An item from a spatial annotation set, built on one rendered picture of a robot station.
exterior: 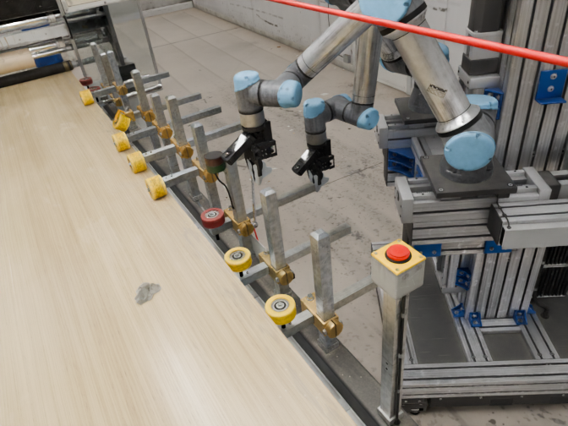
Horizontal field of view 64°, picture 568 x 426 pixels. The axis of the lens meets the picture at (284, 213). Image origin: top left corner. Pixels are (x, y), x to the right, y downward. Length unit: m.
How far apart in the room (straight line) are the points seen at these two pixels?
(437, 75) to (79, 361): 1.10
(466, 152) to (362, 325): 1.32
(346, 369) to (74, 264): 0.88
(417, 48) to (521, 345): 1.35
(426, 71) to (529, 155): 0.63
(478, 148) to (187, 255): 0.87
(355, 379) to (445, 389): 0.68
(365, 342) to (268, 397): 1.27
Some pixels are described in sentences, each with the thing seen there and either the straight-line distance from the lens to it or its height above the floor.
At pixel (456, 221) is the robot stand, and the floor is 0.90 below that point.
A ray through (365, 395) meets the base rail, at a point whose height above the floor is 0.70.
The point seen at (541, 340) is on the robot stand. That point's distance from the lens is 2.13.
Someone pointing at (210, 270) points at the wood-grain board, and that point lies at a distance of 1.36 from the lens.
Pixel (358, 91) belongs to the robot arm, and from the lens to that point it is 1.56.
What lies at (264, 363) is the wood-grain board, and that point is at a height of 0.90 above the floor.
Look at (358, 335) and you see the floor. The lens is 2.31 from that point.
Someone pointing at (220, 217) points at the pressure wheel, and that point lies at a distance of 1.56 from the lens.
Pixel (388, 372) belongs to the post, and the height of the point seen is 0.89.
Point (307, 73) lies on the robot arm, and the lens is 1.39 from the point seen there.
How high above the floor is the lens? 1.78
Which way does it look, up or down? 35 degrees down
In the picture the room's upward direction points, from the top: 7 degrees counter-clockwise
